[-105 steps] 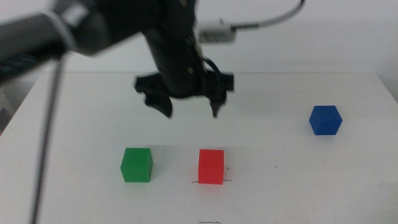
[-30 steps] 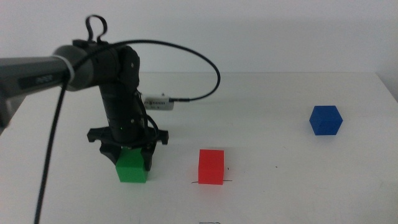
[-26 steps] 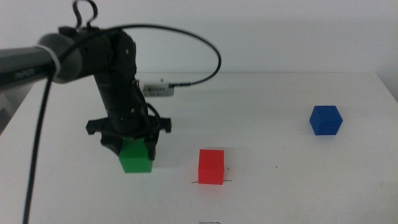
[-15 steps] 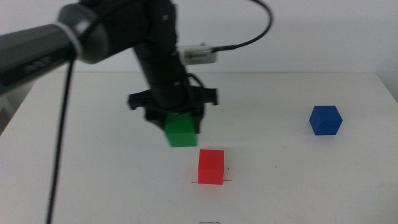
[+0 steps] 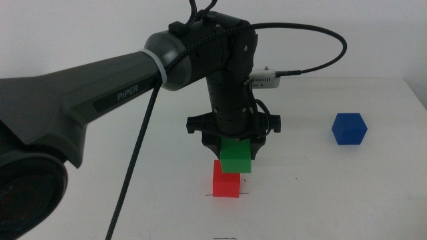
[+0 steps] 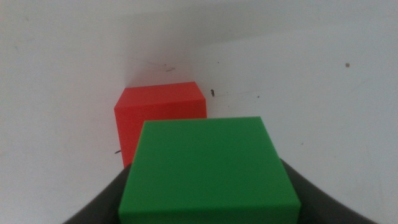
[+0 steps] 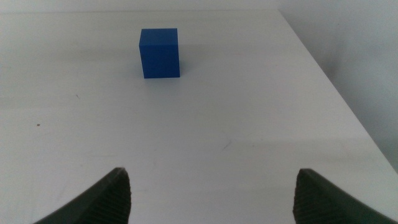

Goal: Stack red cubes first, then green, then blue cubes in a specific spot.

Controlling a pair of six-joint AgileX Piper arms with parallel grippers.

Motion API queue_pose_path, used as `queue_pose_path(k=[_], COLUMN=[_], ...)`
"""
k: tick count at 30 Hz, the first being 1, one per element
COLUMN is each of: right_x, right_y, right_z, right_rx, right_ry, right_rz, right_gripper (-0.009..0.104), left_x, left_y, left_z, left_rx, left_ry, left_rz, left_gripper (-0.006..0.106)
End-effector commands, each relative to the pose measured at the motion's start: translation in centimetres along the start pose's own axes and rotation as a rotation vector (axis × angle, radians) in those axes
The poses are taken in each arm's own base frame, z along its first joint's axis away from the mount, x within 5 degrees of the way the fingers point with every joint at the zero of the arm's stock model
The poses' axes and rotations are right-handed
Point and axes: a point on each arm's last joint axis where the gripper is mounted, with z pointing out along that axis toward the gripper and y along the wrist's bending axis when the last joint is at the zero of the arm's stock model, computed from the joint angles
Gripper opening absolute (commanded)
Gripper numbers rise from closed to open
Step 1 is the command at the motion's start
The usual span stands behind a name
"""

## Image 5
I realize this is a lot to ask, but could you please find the green cube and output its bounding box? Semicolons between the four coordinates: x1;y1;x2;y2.
219;138;252;174

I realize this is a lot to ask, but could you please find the red cube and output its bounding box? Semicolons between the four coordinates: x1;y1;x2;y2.
212;159;241;199

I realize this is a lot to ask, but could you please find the blue cube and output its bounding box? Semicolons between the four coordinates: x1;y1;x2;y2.
331;113;368;146

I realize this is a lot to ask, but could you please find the thin black left gripper cable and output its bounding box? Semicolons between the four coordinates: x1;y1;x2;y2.
246;79;273;138

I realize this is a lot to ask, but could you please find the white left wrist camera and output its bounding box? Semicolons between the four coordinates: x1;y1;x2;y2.
249;66;282;90

